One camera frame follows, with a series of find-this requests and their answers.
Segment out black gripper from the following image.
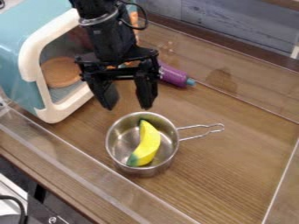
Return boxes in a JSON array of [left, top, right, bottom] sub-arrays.
[[76, 10, 160, 110]]

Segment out silver metal pot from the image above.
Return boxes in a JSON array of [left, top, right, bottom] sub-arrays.
[[105, 112, 224, 177]]

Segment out yellow toy banana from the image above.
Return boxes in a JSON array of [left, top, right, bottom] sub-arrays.
[[125, 120, 161, 167]]

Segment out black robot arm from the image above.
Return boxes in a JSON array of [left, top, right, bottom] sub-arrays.
[[69, 0, 160, 109]]

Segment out purple toy eggplant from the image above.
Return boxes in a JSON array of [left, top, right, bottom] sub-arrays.
[[159, 61, 195, 88]]

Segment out orange microwave turntable plate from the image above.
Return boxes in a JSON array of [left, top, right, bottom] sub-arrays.
[[41, 57, 80, 88]]

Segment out blue white toy microwave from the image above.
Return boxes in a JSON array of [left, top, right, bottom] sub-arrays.
[[0, 0, 92, 123]]

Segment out clear acrylic front barrier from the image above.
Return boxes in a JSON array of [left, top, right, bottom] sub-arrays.
[[0, 104, 199, 224]]

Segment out clear acrylic barrier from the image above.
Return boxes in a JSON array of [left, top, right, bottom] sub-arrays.
[[261, 142, 299, 224], [0, 104, 199, 224]]

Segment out clear acrylic right barrier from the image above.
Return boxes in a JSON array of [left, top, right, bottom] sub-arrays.
[[261, 142, 299, 224]]

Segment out black cable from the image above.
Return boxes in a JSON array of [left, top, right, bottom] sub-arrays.
[[0, 195, 28, 224]]

